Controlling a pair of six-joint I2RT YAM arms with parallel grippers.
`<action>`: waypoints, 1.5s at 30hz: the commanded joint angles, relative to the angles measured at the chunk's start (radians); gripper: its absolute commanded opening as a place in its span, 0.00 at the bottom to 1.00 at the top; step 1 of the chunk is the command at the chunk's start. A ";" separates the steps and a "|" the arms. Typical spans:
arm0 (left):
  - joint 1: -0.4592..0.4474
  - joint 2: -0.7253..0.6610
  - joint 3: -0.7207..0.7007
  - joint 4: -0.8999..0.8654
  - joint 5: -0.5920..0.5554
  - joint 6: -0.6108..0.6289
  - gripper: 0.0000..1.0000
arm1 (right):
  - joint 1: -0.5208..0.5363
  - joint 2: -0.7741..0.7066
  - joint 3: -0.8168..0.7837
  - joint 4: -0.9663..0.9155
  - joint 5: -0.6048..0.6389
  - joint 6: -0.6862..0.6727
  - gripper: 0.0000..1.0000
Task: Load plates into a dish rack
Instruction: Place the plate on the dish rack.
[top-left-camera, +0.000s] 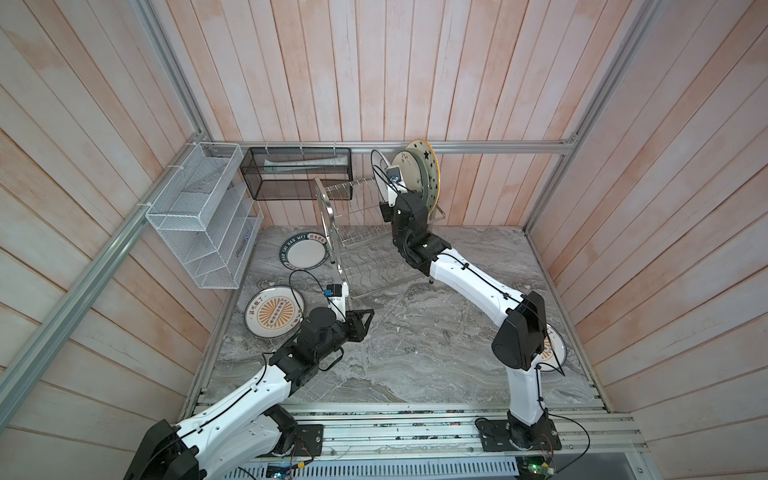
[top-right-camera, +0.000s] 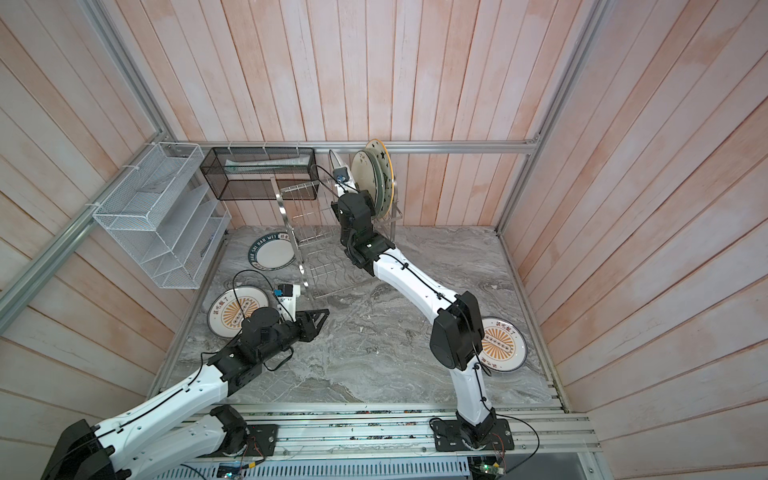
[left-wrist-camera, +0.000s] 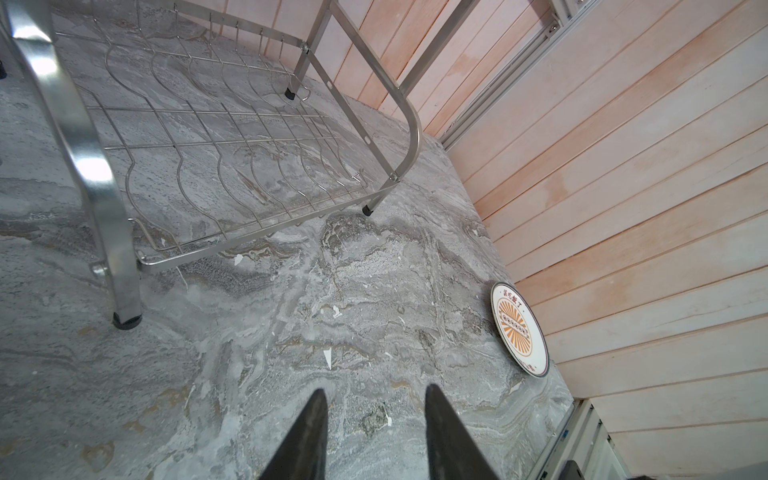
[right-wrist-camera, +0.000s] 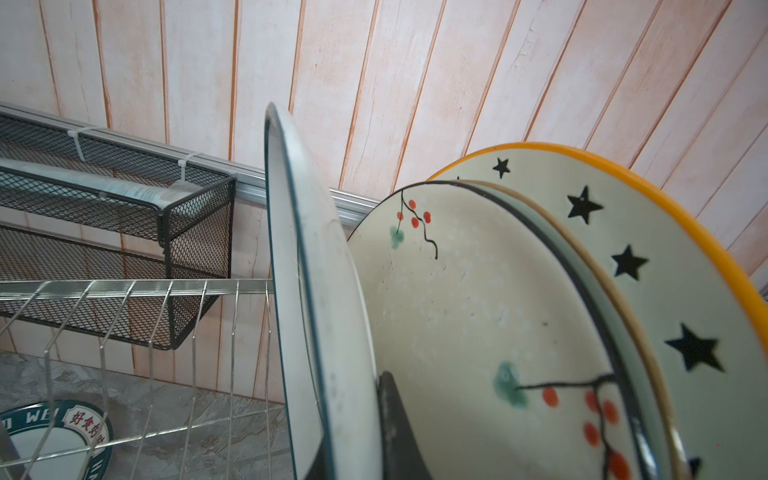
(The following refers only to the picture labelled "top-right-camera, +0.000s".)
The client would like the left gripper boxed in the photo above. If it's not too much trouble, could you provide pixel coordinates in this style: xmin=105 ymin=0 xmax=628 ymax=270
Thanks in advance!
xmin=259 ymin=309 xmax=331 ymax=363

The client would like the cream floral plate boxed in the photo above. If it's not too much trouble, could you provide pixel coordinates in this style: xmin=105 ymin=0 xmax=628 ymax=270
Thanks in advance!
xmin=351 ymin=149 xmax=376 ymax=211

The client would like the mint green flower plate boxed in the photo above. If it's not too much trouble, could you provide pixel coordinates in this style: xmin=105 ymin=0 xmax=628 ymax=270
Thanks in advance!
xmin=366 ymin=148 xmax=391 ymax=218

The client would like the star pattern orange rim plate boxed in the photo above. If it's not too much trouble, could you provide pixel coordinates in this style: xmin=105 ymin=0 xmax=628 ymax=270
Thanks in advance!
xmin=365 ymin=139 xmax=396 ymax=218

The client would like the white plate green outline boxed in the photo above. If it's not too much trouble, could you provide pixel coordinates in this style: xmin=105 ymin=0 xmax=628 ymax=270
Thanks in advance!
xmin=328 ymin=149 xmax=347 ymax=182

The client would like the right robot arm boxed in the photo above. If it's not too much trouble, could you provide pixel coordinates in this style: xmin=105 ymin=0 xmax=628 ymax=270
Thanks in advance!
xmin=331 ymin=191 xmax=495 ymax=448

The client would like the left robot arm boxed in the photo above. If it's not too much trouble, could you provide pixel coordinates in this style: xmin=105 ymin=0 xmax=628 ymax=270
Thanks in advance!
xmin=42 ymin=307 xmax=330 ymax=479

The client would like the steel two-tier dish rack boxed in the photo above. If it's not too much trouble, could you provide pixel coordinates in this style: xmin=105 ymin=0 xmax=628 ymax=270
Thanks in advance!
xmin=272 ymin=177 xmax=373 ymax=300

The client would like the white plate dark green rim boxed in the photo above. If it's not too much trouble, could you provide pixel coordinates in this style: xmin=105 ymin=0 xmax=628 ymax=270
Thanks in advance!
xmin=247 ymin=231 xmax=295 ymax=271

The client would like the left orange sunburst plate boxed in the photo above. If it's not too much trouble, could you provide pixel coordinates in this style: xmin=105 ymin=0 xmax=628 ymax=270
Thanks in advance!
xmin=207 ymin=286 xmax=269 ymax=339

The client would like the orange sunburst plate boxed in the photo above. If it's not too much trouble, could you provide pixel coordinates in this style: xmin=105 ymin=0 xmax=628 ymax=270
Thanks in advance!
xmin=479 ymin=316 xmax=528 ymax=373
xmin=207 ymin=286 xmax=269 ymax=339

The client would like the right orange sunburst plate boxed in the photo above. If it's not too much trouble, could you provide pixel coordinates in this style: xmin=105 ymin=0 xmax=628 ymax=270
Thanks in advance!
xmin=479 ymin=316 xmax=528 ymax=373

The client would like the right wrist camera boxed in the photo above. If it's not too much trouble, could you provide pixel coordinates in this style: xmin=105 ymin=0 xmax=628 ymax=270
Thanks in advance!
xmin=332 ymin=165 xmax=357 ymax=197

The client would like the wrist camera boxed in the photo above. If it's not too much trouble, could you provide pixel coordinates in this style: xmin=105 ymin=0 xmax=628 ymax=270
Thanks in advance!
xmin=273 ymin=283 xmax=301 ymax=321
xmin=332 ymin=165 xmax=357 ymax=197

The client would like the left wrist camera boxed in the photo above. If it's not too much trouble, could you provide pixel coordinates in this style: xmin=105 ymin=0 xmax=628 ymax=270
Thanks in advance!
xmin=273 ymin=283 xmax=301 ymax=321

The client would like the black mesh wall basket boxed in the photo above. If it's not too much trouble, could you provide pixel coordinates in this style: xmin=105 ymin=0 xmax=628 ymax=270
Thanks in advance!
xmin=200 ymin=146 xmax=318 ymax=201

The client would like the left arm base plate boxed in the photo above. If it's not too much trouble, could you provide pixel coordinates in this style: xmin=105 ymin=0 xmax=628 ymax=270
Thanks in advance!
xmin=202 ymin=423 xmax=279 ymax=458

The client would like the horizontal aluminium wall bar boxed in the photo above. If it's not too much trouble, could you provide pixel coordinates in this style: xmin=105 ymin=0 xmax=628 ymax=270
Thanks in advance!
xmin=191 ymin=140 xmax=538 ymax=155

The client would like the white wire mesh shelf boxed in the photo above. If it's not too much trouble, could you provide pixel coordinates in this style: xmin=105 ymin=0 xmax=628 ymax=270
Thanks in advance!
xmin=94 ymin=142 xmax=231 ymax=290

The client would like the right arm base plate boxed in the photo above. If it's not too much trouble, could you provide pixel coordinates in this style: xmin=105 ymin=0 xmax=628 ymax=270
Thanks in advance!
xmin=428 ymin=417 xmax=514 ymax=452

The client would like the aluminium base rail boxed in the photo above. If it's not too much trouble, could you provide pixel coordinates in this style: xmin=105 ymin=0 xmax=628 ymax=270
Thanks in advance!
xmin=103 ymin=403 xmax=602 ymax=480

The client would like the left aluminium frame bar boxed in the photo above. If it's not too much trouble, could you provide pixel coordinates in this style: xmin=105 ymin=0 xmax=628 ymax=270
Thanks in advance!
xmin=1 ymin=130 xmax=169 ymax=333

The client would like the aluminium frame bar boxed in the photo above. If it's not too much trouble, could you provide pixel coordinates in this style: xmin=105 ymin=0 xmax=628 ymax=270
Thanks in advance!
xmin=1 ymin=130 xmax=169 ymax=333
xmin=492 ymin=1 xmax=614 ymax=234

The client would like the right aluminium frame bar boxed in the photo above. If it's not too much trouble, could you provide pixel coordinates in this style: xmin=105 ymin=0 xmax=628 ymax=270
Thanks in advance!
xmin=492 ymin=1 xmax=614 ymax=234

